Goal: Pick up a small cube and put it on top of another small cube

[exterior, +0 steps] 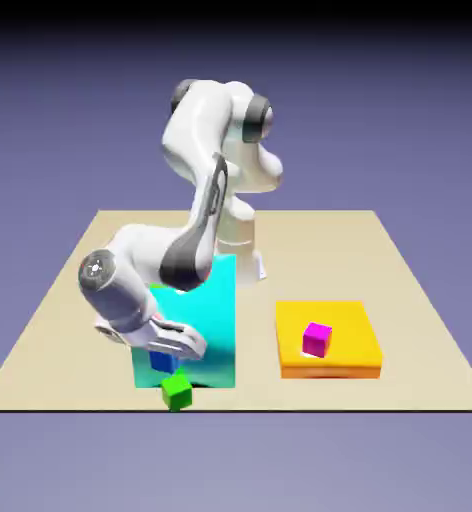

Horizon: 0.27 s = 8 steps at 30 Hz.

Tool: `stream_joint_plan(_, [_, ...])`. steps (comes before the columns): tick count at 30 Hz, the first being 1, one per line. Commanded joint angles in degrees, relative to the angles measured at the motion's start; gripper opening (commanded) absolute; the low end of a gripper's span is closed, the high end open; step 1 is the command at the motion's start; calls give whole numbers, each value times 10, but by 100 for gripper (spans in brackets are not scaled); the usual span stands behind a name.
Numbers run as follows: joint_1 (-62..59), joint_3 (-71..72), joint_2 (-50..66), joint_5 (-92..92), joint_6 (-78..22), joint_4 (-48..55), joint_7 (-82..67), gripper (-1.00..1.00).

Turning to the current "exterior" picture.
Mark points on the small green cube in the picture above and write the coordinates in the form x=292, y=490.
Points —
x=176, y=392

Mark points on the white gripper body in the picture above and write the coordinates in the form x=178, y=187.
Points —
x=172, y=338

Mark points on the large orange box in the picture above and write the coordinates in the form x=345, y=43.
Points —
x=340, y=320

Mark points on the small blue cube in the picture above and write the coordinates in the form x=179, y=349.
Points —
x=162, y=362

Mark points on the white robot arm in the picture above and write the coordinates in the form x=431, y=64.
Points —
x=188, y=132

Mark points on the small magenta cube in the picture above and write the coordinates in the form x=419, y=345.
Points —
x=316, y=340

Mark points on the large cyan box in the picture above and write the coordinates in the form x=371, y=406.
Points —
x=208, y=320

